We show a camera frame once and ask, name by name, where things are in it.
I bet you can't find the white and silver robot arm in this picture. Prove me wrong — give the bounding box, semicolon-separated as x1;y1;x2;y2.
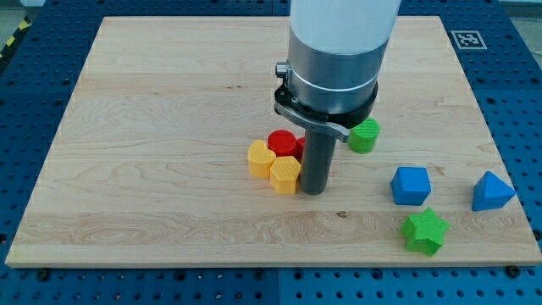
287;0;401;114

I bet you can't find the green star block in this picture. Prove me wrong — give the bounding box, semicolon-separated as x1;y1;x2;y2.
400;208;451;257

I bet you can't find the blue triangle block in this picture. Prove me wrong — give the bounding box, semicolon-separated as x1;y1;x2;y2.
472;171;516;212

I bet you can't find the yellow heart block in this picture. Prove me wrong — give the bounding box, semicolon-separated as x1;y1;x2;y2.
247;140;276;178

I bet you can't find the red cylinder block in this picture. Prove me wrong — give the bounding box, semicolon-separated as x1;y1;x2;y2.
267;130;297;157

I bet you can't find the yellow hexagon block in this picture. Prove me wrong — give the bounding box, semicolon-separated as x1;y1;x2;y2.
270;156;301;195

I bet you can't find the red block behind pusher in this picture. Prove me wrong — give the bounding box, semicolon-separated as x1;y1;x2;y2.
296;136;305;162

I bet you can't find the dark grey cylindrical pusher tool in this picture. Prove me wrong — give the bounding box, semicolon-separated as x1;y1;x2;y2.
300;130;336;196

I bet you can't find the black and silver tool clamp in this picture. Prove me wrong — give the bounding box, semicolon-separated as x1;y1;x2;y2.
274;62;378;142

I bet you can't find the green cylinder block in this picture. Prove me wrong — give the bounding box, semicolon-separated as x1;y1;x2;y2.
347;118;380;154

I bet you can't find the light wooden board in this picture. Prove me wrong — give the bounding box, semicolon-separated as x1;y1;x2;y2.
6;16;541;268

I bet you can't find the blue cube block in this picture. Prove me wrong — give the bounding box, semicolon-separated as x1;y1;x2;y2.
390;166;432;206

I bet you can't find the black and white fiducial marker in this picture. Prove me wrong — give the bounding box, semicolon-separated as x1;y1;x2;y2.
451;30;487;50

